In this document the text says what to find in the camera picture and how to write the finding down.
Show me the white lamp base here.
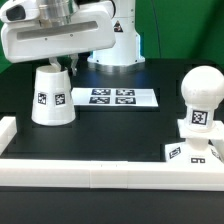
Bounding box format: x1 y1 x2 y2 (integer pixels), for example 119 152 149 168
165 119 224 165

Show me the white fence wall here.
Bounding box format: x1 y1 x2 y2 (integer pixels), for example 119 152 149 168
0 116 17 155
0 159 224 191

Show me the white lamp bulb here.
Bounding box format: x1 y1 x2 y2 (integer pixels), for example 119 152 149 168
181 66 224 132

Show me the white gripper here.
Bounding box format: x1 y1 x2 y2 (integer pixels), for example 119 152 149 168
1 0 115 75

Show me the white left fence wall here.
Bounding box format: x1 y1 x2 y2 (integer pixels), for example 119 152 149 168
0 116 17 155

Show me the white lamp hood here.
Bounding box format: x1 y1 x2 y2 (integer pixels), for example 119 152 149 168
31 65 75 126

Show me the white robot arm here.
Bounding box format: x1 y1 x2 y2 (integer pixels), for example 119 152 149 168
0 0 144 71

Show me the white front fence wall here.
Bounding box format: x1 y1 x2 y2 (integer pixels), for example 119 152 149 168
0 159 224 191

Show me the white marker sheet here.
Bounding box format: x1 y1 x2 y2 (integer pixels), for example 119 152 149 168
72 87 158 107

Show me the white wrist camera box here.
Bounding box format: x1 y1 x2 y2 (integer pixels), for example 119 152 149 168
0 0 40 23

